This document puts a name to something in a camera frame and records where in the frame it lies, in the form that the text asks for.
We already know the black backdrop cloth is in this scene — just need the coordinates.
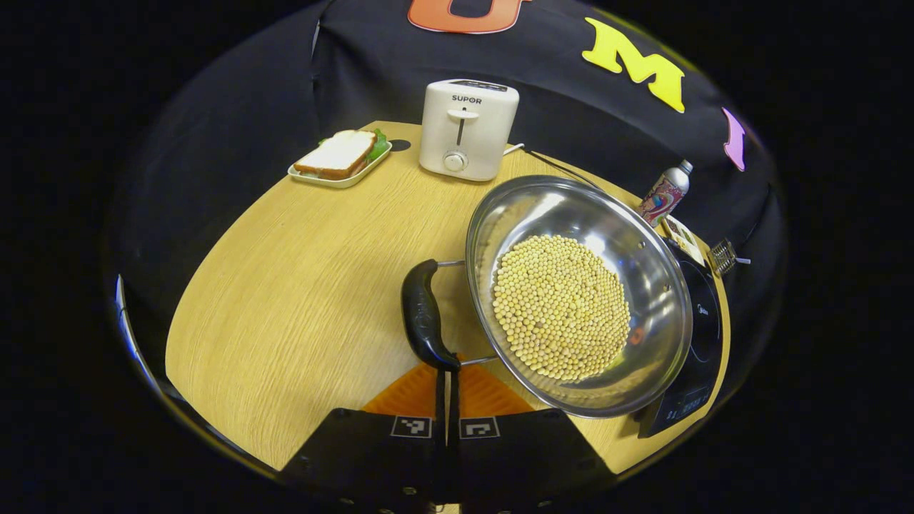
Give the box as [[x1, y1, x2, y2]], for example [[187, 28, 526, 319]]
[[107, 0, 786, 372]]

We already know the white toaster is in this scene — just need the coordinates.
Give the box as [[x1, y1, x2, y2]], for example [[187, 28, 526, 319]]
[[418, 79, 521, 182]]

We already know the black induction cooktop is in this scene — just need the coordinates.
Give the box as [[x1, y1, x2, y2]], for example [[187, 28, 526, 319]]
[[638, 236, 723, 439]]

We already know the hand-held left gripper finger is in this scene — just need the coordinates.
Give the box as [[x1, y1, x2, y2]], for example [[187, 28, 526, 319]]
[[278, 361, 452, 506], [448, 361, 618, 509]]

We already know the pile of yellow soybeans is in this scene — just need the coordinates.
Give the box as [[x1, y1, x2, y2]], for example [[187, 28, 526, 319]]
[[491, 234, 633, 383]]

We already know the wire mesh holder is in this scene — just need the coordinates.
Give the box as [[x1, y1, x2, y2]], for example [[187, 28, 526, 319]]
[[709, 238, 738, 277]]

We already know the small white device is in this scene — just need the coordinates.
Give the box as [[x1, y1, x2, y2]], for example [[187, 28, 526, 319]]
[[661, 214, 708, 266]]

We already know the silver drink bottle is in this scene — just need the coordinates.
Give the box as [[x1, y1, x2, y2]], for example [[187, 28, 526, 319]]
[[638, 159, 694, 228]]

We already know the stainless steel pot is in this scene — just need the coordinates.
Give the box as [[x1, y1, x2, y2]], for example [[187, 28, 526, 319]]
[[400, 175, 695, 420]]

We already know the toaster power cable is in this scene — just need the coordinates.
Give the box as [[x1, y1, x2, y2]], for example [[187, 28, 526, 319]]
[[503, 143, 604, 190]]

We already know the white rectangular tray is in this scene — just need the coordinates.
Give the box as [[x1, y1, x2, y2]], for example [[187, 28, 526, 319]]
[[287, 139, 393, 189]]

